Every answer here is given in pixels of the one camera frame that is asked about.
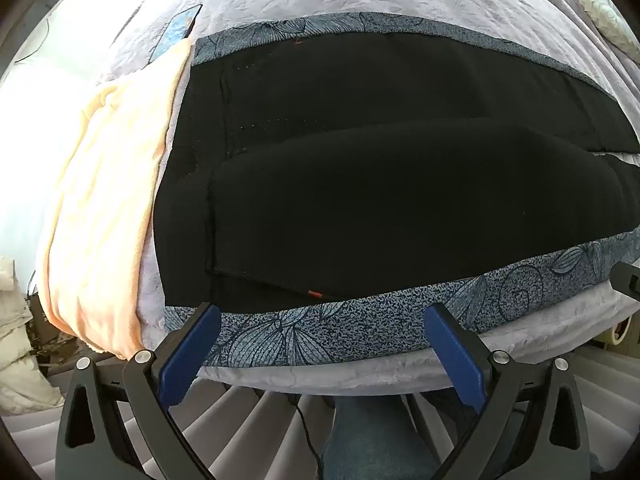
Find white pillow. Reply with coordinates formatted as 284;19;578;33
567;0;640;61

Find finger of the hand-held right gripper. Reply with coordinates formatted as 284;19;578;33
609;260;640;303

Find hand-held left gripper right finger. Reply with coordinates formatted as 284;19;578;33
422;302;593;480

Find thin black cable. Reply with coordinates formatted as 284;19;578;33
292;400;323;480

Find person's leg in jeans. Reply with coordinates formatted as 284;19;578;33
320;395;441;480

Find grey ribbed air mattress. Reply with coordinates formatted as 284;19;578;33
0;345;640;480

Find round white object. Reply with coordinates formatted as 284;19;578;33
607;317;640;348

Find peach towel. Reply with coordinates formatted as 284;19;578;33
37;37;193;361

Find black and blue floral pants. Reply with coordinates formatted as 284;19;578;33
152;12;640;368

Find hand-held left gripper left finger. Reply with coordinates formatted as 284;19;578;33
57;302;223;480

